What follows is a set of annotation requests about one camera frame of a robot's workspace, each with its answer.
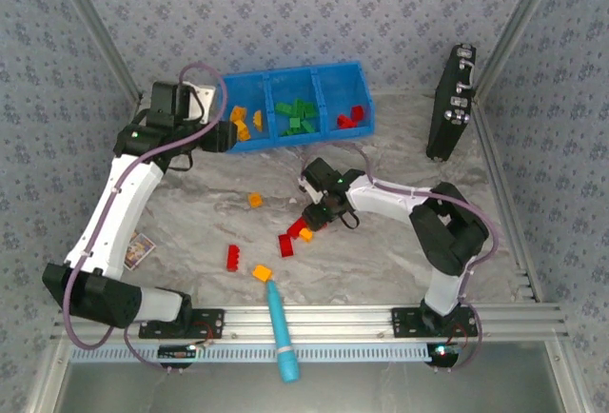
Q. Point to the small picture card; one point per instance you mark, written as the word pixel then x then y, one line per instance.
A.
pixel 141 251

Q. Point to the black briefcase with metal latches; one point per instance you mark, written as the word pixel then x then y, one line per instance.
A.
pixel 452 99

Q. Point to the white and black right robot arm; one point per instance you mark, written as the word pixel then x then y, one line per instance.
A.
pixel 380 199

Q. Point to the aluminium frame post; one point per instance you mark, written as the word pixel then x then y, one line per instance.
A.
pixel 516 27
pixel 99 27

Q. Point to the blue three-compartment plastic bin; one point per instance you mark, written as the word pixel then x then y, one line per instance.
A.
pixel 333 84

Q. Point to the long red lego brick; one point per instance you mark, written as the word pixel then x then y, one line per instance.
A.
pixel 296 230
pixel 232 258

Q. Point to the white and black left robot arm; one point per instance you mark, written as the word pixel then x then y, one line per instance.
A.
pixel 119 208

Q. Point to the light blue marker pen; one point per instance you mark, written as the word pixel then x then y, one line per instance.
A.
pixel 280 327

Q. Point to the aluminium mounting rail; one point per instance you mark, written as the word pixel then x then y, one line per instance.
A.
pixel 333 322

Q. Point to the grey metal panel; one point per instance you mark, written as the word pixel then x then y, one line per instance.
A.
pixel 190 389

